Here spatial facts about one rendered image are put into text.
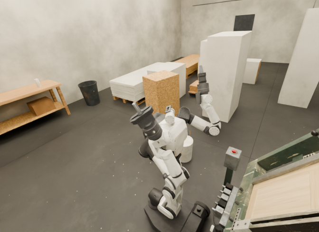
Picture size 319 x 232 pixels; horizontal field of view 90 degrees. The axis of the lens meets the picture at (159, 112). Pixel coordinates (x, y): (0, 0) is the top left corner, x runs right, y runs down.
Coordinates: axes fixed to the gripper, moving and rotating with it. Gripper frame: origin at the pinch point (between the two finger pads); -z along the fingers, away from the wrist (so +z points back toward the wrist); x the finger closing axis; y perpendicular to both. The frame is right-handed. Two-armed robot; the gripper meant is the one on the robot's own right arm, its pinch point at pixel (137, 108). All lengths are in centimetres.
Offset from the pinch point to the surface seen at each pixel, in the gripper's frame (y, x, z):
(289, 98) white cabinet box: -170, 321, 280
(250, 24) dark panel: -543, 640, 203
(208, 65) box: -208, 169, 98
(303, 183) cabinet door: 33, 52, 82
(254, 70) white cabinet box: -315, 380, 254
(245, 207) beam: 15, 21, 102
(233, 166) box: -22, 44, 116
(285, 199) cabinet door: 31, 39, 87
